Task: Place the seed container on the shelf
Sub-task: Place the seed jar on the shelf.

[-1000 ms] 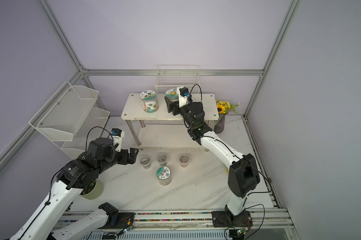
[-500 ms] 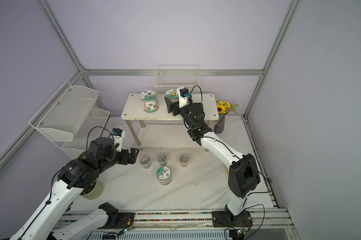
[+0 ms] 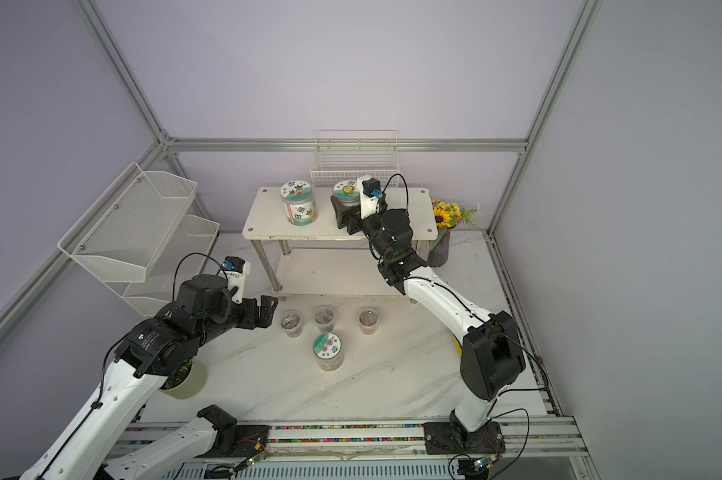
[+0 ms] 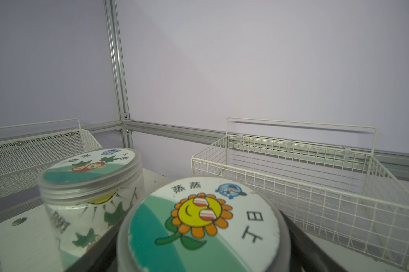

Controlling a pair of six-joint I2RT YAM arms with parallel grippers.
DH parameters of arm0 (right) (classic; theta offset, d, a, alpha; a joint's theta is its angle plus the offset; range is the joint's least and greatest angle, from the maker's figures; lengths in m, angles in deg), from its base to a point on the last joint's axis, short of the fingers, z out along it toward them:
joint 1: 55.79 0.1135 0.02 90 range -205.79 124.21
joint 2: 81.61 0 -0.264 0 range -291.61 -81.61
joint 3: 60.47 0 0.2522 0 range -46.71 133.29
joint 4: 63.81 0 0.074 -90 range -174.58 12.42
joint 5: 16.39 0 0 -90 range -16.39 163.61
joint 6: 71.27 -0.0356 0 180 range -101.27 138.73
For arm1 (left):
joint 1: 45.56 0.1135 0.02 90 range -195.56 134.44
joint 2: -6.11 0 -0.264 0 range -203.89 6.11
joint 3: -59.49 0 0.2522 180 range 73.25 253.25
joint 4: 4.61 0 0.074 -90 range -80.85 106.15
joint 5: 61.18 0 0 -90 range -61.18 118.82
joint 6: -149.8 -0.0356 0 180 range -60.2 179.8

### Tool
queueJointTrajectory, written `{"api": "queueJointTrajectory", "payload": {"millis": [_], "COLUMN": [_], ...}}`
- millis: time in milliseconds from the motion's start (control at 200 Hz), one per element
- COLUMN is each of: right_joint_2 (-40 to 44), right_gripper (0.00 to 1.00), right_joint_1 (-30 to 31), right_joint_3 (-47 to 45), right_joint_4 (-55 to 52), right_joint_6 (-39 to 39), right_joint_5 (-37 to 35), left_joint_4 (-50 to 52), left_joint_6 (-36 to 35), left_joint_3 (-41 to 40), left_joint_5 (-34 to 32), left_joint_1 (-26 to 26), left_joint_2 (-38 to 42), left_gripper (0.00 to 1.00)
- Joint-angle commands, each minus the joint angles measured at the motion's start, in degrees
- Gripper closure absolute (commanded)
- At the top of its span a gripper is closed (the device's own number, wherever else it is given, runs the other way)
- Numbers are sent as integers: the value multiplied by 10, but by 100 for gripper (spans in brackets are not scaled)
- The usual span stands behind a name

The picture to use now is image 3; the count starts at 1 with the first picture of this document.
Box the sunflower lid seed container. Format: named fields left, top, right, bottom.
left=332, top=179, right=360, bottom=207

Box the strawberry lid seed container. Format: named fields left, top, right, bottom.
left=280, top=180, right=317, bottom=226

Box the pink flower lid seed container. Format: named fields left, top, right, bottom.
left=312, top=332, right=344, bottom=371

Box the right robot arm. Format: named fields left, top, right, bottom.
left=330, top=193, right=527, bottom=446

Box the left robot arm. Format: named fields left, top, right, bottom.
left=21, top=274, right=279, bottom=479

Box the white two-tier shelf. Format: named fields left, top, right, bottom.
left=243, top=176, right=438, bottom=297

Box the yellow sunflower plant pot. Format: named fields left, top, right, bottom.
left=427, top=199, right=480, bottom=268

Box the red flower plant pot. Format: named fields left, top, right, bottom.
left=159, top=359, right=208, bottom=400

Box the small red-based clear cup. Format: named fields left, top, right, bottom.
left=358, top=308, right=380, bottom=335

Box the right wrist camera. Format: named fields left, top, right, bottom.
left=356, top=175, right=387, bottom=220

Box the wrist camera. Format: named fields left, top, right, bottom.
left=222, top=256, right=251, bottom=304
left=356, top=175, right=387, bottom=220

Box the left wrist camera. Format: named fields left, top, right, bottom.
left=222, top=256, right=251, bottom=304

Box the white wire basket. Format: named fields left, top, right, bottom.
left=310, top=129, right=400, bottom=187

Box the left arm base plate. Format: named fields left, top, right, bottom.
left=199, top=424, right=270, bottom=459

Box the white mesh wall rack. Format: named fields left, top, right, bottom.
left=57, top=163, right=220, bottom=317

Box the aluminium front rail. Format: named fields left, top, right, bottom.
left=106, top=410, right=599, bottom=479

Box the aluminium cage frame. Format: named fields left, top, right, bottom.
left=0, top=0, right=605, bottom=415

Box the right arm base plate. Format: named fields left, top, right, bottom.
left=423, top=422, right=506, bottom=455

